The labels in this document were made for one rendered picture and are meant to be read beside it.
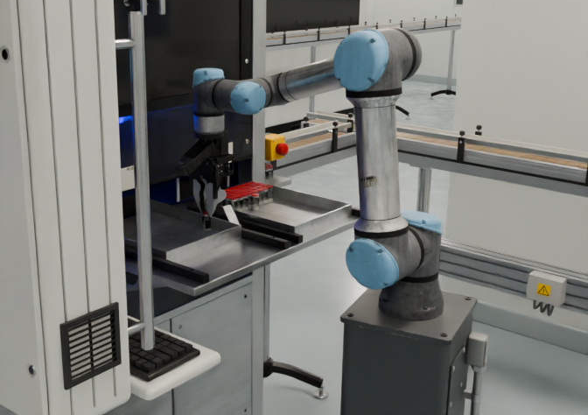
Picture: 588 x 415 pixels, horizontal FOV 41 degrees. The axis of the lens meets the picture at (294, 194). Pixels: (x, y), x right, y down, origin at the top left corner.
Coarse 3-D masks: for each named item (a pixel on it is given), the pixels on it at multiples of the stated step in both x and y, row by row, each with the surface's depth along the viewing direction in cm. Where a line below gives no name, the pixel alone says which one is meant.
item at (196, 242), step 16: (160, 208) 220; (176, 208) 216; (128, 224) 211; (160, 224) 212; (176, 224) 212; (192, 224) 212; (224, 224) 206; (240, 224) 203; (128, 240) 190; (160, 240) 200; (176, 240) 200; (192, 240) 200; (208, 240) 193; (224, 240) 198; (160, 256) 184; (176, 256) 185; (192, 256) 190
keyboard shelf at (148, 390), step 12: (204, 348) 161; (192, 360) 156; (204, 360) 157; (216, 360) 159; (168, 372) 152; (180, 372) 152; (192, 372) 154; (132, 384) 148; (144, 384) 147; (156, 384) 147; (168, 384) 149; (144, 396) 146; (156, 396) 146
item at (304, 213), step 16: (288, 192) 235; (272, 208) 227; (288, 208) 227; (304, 208) 227; (320, 208) 228; (336, 208) 225; (272, 224) 206; (288, 224) 203; (304, 224) 205; (320, 224) 211
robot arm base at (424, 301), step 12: (432, 276) 179; (384, 288) 184; (396, 288) 180; (408, 288) 179; (420, 288) 178; (432, 288) 180; (384, 300) 184; (396, 300) 180; (408, 300) 178; (420, 300) 178; (432, 300) 179; (384, 312) 182; (396, 312) 180; (408, 312) 178; (420, 312) 178; (432, 312) 179
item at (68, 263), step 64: (0, 0) 111; (64, 0) 115; (0, 64) 114; (64, 64) 117; (0, 128) 118; (64, 128) 119; (0, 192) 122; (64, 192) 121; (0, 256) 126; (64, 256) 124; (0, 320) 130; (64, 320) 126; (0, 384) 135; (64, 384) 128; (128, 384) 140
